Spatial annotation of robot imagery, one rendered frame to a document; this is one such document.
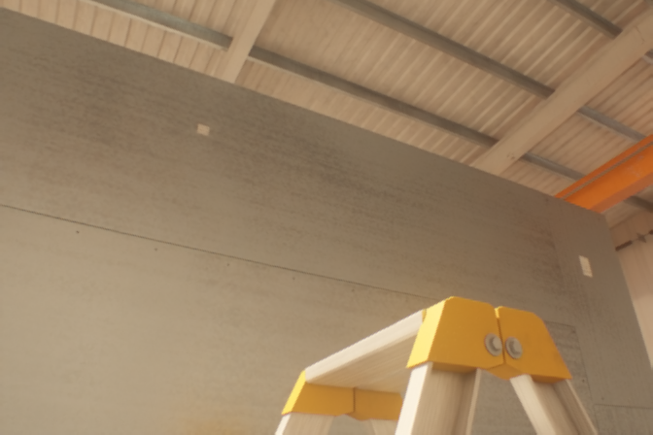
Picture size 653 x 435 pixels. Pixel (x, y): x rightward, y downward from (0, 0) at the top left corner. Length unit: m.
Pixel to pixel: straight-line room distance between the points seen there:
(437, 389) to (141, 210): 0.87
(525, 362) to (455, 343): 0.10
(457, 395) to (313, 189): 0.97
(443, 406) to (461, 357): 0.05
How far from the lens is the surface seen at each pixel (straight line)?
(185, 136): 1.38
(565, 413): 0.68
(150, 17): 7.74
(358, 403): 0.84
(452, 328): 0.55
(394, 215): 1.55
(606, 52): 8.89
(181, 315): 1.17
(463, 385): 0.58
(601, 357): 2.00
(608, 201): 9.60
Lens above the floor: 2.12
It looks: 33 degrees up
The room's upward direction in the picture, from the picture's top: straight up
